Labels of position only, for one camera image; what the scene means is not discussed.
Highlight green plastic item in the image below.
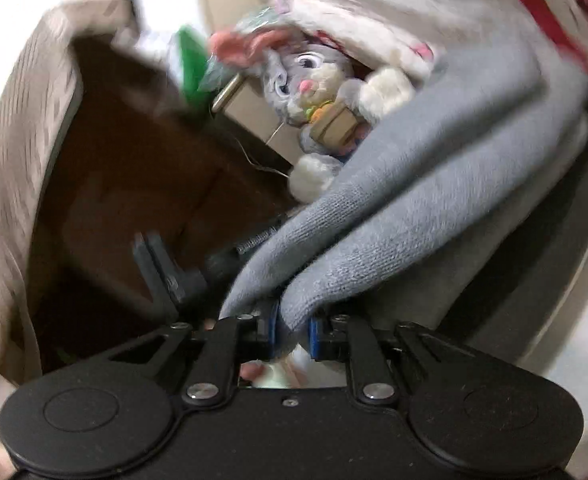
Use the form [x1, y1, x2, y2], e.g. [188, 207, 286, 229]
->
[174, 27, 210, 111]

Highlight brown wooden drawer cabinet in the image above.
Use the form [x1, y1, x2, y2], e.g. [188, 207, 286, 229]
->
[26, 35, 300, 376]

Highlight white bear print quilt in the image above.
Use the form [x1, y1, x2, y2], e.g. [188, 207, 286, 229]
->
[251, 0, 588, 81]

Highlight white cabinet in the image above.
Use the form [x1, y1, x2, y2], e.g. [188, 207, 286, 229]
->
[199, 0, 300, 171]

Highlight grey knit sweater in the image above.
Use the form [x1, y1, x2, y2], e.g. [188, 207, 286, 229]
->
[219, 25, 588, 361]

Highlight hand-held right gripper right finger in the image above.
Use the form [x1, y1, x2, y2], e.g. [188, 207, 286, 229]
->
[308, 314, 455, 406]

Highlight beige striped cloth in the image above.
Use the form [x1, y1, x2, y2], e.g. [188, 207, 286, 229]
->
[0, 0, 140, 411]

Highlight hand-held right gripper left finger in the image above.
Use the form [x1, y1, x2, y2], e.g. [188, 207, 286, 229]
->
[108, 300, 281, 407]

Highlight grey plush rabbit toy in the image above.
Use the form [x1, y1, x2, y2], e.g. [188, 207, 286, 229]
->
[209, 27, 417, 203]

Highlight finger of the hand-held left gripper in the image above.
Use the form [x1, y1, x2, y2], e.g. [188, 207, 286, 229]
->
[133, 232, 210, 321]

